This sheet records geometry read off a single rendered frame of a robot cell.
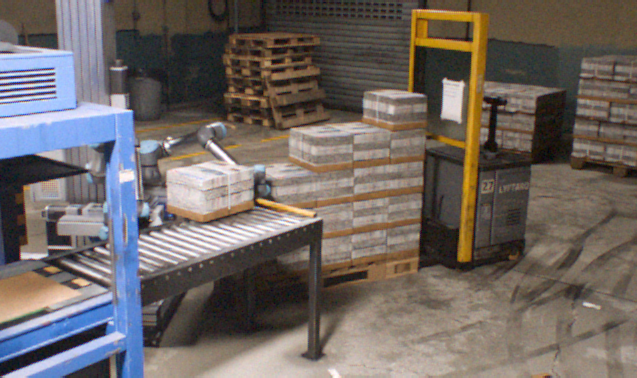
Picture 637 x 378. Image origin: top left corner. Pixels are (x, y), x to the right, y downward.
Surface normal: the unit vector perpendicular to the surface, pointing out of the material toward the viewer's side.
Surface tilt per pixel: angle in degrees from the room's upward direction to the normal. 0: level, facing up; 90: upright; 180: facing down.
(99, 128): 90
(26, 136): 90
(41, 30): 90
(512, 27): 90
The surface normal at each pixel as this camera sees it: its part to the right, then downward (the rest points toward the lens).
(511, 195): 0.50, 0.23
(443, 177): -0.87, 0.11
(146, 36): 0.77, 0.18
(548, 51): -0.63, 0.18
